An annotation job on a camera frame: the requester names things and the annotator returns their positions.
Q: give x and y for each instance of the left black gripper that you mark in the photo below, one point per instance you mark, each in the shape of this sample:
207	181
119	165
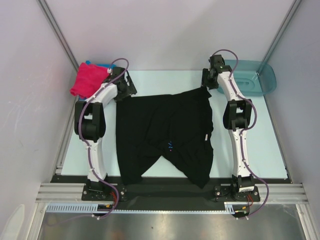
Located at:
130	90

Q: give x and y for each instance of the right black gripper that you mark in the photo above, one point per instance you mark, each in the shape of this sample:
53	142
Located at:
205	81

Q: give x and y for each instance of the black t shirt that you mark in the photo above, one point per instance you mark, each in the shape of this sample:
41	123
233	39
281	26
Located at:
177	127

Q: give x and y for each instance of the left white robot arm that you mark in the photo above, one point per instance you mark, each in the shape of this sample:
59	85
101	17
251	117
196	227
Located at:
90	123

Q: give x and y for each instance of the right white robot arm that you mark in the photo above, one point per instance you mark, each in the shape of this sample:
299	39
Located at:
236	119

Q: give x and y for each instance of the blue folded t shirt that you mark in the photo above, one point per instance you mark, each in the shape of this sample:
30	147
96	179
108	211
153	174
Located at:
105	65

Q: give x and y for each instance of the pink folded t shirt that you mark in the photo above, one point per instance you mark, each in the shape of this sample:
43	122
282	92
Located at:
75	88

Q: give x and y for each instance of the teal plastic bin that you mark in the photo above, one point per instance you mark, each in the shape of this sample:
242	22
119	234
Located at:
254	79

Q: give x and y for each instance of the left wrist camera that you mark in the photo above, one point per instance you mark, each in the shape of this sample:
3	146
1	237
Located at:
109	70

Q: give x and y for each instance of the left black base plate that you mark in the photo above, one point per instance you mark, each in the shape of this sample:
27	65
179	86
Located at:
103	193

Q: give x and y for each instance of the right aluminium corner post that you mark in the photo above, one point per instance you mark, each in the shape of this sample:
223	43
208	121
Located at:
293	9

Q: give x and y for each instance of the aluminium corner post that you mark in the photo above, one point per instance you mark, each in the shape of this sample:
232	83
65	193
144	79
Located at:
293	9
44	6

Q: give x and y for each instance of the left aluminium corner post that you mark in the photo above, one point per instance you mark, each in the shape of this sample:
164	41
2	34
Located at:
44	6

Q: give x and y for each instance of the left white cable duct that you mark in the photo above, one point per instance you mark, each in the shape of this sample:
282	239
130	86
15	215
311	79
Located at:
79	207

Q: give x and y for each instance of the white cable duct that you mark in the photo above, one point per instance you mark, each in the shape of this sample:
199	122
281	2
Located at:
79	207
240	207

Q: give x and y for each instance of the right white cable duct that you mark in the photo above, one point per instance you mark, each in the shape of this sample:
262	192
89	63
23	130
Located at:
240	207

